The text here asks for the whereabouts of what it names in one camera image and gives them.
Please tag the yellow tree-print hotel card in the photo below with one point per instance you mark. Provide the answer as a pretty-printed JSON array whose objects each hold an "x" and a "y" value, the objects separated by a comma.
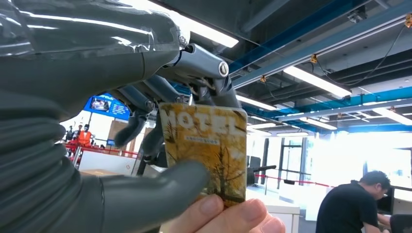
[{"x": 206, "y": 138}]

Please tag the black bar-shaped fixture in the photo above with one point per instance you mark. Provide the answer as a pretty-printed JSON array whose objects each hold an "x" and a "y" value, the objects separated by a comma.
[{"x": 254, "y": 175}]

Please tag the blue wall screen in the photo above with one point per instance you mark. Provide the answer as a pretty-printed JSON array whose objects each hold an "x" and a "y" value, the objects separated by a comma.
[{"x": 108, "y": 106}]

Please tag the red barrier rail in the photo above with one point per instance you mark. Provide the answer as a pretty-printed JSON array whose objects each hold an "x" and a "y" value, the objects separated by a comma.
[{"x": 103, "y": 150}]

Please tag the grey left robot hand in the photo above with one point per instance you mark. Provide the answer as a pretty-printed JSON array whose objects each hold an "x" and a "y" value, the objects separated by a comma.
[{"x": 80, "y": 64}]

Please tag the person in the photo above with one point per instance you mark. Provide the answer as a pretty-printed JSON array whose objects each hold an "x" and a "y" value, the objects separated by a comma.
[
  {"x": 347, "y": 209},
  {"x": 85, "y": 136}
]

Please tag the long ceiling light panel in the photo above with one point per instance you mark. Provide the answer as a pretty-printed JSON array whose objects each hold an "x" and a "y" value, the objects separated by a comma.
[
  {"x": 392, "y": 116},
  {"x": 318, "y": 123},
  {"x": 317, "y": 82},
  {"x": 256, "y": 103},
  {"x": 206, "y": 32}
]

